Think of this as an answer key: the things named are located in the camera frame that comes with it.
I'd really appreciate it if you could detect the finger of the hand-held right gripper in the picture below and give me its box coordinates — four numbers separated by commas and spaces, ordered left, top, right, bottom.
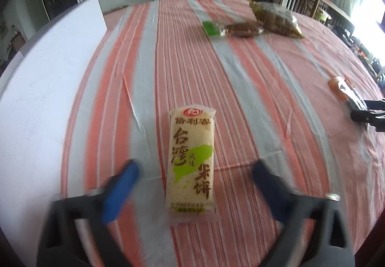
350, 109, 385, 131
363, 99, 385, 112

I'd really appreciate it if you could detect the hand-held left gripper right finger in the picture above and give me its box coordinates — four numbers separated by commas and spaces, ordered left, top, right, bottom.
251, 160, 355, 267

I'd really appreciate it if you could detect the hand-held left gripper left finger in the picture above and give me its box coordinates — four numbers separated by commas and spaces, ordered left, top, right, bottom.
39, 159, 142, 267

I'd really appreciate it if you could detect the orange snack packet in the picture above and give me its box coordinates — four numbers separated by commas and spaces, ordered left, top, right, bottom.
328, 75, 369, 111

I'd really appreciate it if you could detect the pale rice cracker packet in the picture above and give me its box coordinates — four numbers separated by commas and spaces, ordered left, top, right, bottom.
165, 104, 222, 226

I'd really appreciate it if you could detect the clear bag of brown snacks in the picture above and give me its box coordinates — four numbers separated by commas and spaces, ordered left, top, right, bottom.
249, 0, 305, 39

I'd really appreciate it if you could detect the green-ended snack packet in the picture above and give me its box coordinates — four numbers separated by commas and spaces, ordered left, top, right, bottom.
201, 20, 265, 39

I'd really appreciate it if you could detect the orange grey striped tablecloth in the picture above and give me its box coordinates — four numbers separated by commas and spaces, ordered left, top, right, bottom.
58, 0, 385, 267

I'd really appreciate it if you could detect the wooden dining table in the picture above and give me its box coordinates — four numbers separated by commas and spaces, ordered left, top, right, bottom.
319, 0, 362, 34

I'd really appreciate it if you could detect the white board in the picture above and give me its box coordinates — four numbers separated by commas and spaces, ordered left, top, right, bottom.
0, 0, 133, 245

